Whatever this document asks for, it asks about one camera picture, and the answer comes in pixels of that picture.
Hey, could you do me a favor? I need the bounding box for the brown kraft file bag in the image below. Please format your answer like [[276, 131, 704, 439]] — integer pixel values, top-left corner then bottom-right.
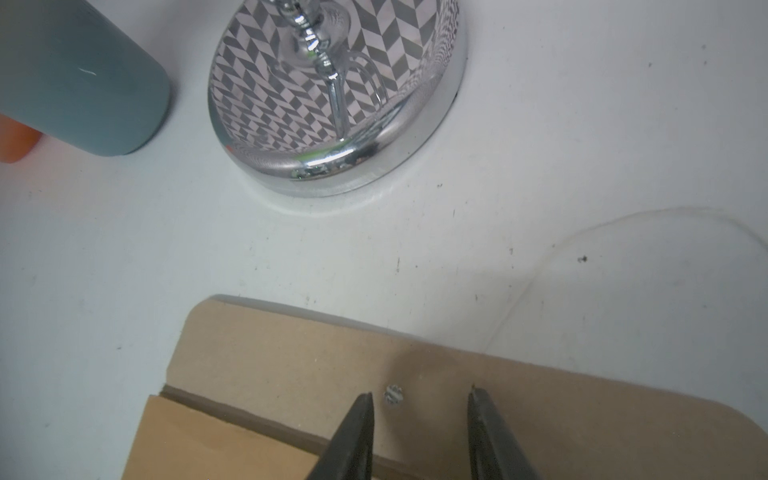
[[123, 298, 767, 479]]

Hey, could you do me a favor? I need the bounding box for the chrome glass holder stand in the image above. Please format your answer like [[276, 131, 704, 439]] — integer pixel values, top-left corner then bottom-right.
[[208, 1, 468, 198]]

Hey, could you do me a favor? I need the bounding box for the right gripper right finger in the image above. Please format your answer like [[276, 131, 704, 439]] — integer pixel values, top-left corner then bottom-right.
[[467, 387, 540, 480]]

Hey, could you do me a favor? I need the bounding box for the grey-blue cup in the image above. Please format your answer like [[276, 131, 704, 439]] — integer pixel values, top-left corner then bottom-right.
[[1, 1, 171, 157]]

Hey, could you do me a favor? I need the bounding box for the orange plastic bowl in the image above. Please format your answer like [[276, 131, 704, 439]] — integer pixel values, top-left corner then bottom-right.
[[0, 115, 43, 164]]

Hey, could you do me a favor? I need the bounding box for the white closure string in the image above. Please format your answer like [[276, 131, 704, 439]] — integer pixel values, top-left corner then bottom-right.
[[482, 206, 768, 355]]

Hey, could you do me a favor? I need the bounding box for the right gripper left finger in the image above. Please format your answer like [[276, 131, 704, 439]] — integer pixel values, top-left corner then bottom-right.
[[306, 393, 375, 480]]

